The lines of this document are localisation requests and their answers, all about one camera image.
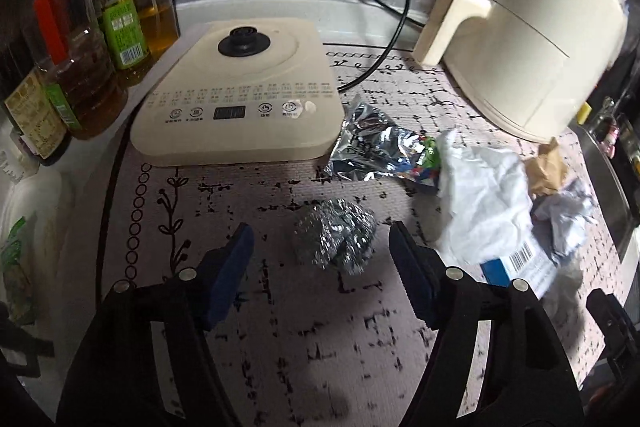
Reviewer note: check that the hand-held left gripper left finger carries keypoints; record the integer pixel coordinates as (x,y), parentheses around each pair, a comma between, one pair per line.
(232,267)

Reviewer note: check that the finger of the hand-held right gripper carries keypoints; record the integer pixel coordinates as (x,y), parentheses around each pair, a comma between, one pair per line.
(607,312)

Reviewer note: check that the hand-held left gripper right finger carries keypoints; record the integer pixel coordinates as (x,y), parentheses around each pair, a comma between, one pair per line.
(412,267)

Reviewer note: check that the steel wool scrubber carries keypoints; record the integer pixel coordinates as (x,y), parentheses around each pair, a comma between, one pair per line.
(332,237)

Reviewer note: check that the white tissue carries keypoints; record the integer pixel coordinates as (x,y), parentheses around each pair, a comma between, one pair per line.
(480,202)

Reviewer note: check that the blue and white box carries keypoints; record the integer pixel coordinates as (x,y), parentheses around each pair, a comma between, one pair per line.
(525,264)

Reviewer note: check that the white paper ball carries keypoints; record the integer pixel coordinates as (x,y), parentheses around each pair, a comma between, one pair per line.
(567,217)

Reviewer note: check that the silver foil snack wrapper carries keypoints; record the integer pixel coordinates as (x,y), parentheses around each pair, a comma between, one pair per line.
(375,147)

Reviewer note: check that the brown paper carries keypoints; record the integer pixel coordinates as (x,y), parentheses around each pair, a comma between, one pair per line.
(547,172)

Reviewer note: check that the pink patterned tablecloth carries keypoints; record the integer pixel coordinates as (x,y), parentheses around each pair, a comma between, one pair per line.
(310,342)

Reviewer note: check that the steel sink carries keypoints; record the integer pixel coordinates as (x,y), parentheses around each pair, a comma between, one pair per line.
(602,187)

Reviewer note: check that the cream induction cooker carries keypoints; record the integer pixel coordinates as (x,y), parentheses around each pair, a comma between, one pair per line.
(200,72)

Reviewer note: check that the white plastic container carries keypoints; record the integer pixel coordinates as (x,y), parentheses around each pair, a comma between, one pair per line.
(42,212)

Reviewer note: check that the yellow sponge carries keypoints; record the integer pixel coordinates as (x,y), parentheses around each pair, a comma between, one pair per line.
(583,112)

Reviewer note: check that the green packet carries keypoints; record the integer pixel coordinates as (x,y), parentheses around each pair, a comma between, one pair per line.
(15,267)

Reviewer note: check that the black round knob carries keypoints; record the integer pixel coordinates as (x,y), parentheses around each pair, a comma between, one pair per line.
(245,42)

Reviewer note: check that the dark sauce bottle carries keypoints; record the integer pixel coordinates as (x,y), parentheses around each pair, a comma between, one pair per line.
(35,122)

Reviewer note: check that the large red-capped oil bottle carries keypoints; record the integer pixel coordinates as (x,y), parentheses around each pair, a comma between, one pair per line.
(75,72)

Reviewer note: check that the yellow-capped green label bottle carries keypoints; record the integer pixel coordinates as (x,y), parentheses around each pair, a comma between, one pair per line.
(122,27)

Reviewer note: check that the cream air fryer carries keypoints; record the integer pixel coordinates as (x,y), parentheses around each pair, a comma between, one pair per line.
(540,32)

